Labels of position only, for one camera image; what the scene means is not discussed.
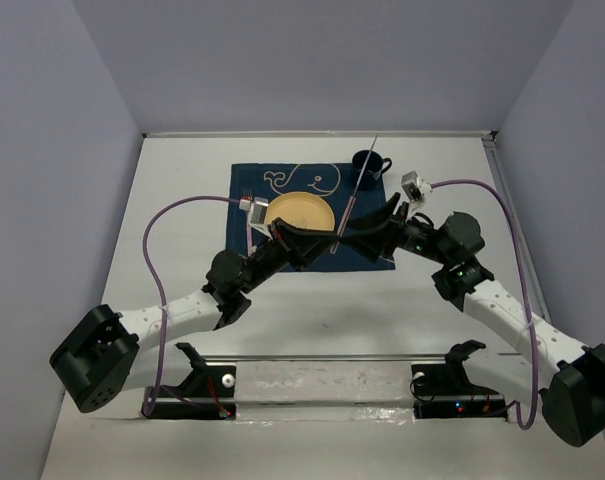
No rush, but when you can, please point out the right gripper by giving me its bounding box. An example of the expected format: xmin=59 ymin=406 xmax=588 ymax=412
xmin=339 ymin=191 xmax=452 ymax=266

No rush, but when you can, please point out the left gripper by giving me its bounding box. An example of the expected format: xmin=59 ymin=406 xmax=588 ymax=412
xmin=236 ymin=218 xmax=337 ymax=295

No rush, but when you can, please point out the tan wooden plate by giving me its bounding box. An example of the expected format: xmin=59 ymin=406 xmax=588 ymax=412
xmin=265 ymin=192 xmax=335 ymax=231

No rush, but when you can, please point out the pink handled knife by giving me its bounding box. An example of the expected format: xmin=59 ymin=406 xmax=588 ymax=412
xmin=337 ymin=133 xmax=379 ymax=238

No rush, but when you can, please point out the dark blue mug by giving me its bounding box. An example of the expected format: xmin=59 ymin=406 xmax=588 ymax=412
xmin=351 ymin=150 xmax=393 ymax=190

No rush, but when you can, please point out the blue whale cloth placemat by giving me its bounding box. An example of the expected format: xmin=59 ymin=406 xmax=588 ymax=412
xmin=226 ymin=163 xmax=395 ymax=273

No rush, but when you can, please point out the pink handled fork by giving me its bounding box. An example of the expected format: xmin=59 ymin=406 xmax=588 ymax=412
xmin=242 ymin=188 xmax=254 ymax=255

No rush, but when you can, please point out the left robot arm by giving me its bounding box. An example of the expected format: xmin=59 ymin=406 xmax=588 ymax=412
xmin=49 ymin=219 xmax=338 ymax=413

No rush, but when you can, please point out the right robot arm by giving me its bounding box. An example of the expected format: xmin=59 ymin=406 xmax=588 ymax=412
xmin=340 ymin=195 xmax=605 ymax=447

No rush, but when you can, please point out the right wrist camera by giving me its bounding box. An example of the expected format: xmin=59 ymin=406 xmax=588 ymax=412
xmin=401 ymin=171 xmax=433 ymax=216

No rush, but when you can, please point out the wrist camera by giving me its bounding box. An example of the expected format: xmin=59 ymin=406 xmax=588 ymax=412
xmin=239 ymin=197 xmax=271 ymax=237
xmin=401 ymin=171 xmax=433 ymax=216

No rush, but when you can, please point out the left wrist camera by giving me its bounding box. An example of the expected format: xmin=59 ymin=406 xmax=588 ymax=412
xmin=239 ymin=197 xmax=271 ymax=237

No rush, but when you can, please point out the metal rail at table front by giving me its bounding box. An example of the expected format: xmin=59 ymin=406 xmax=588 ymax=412
xmin=203 ymin=354 xmax=445 ymax=363

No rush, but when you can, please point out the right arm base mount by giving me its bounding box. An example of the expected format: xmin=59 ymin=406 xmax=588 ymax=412
xmin=409 ymin=340 xmax=508 ymax=420

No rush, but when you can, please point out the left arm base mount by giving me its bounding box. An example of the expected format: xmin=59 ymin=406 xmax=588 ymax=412
xmin=141 ymin=342 xmax=237 ymax=421

